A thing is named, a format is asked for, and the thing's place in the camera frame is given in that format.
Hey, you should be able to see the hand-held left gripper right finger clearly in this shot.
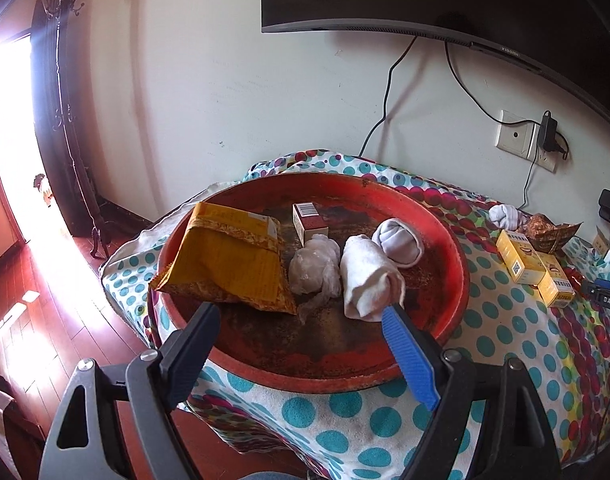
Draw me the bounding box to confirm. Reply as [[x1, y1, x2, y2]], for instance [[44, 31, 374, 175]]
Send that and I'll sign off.
[[381, 304, 563, 480]]

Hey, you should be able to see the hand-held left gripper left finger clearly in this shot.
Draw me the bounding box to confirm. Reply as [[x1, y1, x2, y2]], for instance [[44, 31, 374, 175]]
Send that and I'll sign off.
[[39, 301, 222, 480]]

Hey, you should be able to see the yellow carton box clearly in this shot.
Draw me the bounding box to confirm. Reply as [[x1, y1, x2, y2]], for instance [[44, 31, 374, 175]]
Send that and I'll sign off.
[[537, 254, 576, 308], [496, 230, 548, 286]]

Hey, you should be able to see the brown snack wrapper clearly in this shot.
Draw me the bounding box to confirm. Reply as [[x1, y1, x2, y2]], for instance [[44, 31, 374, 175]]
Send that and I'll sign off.
[[525, 213, 582, 253]]

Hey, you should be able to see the large white sock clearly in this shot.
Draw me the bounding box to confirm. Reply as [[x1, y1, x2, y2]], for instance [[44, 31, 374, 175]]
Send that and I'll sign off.
[[340, 234, 407, 321]]

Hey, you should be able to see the round red tray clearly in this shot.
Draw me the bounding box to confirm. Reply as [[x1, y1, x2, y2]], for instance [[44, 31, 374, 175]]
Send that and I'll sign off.
[[156, 172, 470, 393]]

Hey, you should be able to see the yellow patterned packet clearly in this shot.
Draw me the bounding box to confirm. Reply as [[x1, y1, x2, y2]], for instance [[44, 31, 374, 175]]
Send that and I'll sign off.
[[149, 201, 299, 316]]

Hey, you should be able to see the small white sock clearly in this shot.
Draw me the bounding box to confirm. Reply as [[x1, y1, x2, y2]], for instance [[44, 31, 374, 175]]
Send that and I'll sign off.
[[371, 218, 426, 267]]

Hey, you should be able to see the knotted white sock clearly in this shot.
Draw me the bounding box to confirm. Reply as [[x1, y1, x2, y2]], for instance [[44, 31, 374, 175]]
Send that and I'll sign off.
[[488, 203, 528, 231]]

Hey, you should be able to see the clear plastic bag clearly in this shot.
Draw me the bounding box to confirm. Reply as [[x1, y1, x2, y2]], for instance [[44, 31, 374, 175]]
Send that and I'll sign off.
[[288, 234, 343, 325]]

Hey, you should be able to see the red and white small box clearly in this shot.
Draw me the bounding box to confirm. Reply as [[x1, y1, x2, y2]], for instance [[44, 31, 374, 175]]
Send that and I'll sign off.
[[292, 201, 330, 248]]

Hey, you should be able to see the polka dot cloth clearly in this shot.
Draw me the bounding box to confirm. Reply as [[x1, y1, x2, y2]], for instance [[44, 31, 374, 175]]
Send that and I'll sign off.
[[100, 149, 610, 480]]

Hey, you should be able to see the dark metal coat rack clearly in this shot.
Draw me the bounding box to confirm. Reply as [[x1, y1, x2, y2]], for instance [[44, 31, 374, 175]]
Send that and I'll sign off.
[[40, 0, 116, 261]]

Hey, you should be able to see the black power adapter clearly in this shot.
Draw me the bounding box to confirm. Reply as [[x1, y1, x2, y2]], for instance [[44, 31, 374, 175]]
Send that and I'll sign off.
[[540, 111, 570, 160]]

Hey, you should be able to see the small blurry ornament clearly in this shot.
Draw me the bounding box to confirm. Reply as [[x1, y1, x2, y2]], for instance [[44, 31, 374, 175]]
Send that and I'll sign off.
[[33, 174, 53, 208]]

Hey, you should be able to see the thin adapter cable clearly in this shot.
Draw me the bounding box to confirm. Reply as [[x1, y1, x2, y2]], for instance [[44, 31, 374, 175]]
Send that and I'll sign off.
[[521, 152, 539, 209]]

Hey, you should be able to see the white wall socket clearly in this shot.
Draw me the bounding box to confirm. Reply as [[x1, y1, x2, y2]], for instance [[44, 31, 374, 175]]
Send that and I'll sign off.
[[532, 125, 560, 173]]

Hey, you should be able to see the white blank wall plate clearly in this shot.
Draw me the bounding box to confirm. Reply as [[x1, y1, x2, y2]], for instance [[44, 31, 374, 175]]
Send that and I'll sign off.
[[495, 109, 538, 157]]

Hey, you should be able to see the black cable to wall plate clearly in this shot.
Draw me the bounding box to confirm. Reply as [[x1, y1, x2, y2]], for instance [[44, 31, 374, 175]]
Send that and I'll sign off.
[[444, 41, 542, 125]]

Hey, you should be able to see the long thin television cable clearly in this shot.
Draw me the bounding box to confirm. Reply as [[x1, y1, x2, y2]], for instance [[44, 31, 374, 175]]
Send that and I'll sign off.
[[359, 35, 418, 158]]

